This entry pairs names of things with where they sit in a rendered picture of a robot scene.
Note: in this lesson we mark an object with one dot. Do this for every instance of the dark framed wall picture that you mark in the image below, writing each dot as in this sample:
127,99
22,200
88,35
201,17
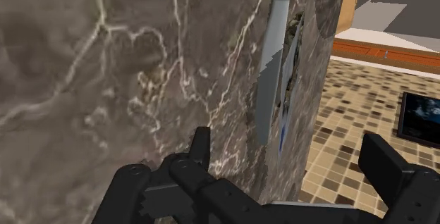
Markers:
421,120

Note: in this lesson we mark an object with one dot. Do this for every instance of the orange wooden cabinet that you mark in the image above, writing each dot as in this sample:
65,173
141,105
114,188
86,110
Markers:
378,50

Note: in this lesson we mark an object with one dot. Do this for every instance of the grey knife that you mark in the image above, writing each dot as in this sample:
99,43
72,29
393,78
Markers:
273,55

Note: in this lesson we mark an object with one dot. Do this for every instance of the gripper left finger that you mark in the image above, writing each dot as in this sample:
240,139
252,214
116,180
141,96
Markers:
192,185

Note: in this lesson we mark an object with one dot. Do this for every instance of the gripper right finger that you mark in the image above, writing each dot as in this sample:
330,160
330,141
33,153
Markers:
405,185

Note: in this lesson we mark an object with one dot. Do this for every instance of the flat book with printed cover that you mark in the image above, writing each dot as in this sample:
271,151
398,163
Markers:
290,68

